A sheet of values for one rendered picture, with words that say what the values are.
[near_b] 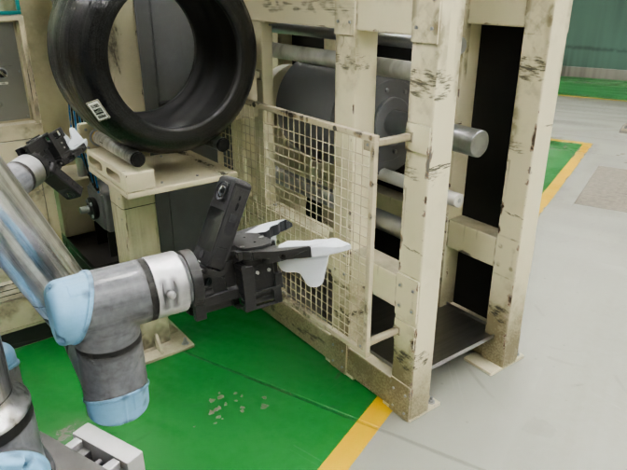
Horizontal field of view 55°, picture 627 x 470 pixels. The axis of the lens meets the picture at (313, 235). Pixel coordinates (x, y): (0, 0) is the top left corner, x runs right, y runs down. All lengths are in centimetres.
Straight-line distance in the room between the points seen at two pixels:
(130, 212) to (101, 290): 159
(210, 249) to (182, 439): 143
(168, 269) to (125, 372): 13
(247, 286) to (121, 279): 15
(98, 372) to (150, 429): 145
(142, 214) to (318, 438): 101
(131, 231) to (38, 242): 152
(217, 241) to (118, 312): 14
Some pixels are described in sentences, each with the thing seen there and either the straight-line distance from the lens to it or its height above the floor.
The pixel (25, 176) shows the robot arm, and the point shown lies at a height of 99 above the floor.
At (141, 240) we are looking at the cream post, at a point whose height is 49.
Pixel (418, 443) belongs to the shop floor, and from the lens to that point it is 208.
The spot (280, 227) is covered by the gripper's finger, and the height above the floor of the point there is 105.
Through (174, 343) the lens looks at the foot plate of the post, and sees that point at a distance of 255.
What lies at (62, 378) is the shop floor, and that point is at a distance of 251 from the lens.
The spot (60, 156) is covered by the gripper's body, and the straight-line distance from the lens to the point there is 153.
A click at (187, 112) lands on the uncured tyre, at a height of 97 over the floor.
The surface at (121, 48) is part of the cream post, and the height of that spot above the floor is 117.
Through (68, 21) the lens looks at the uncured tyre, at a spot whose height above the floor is 128.
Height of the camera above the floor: 138
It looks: 23 degrees down
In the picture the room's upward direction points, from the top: straight up
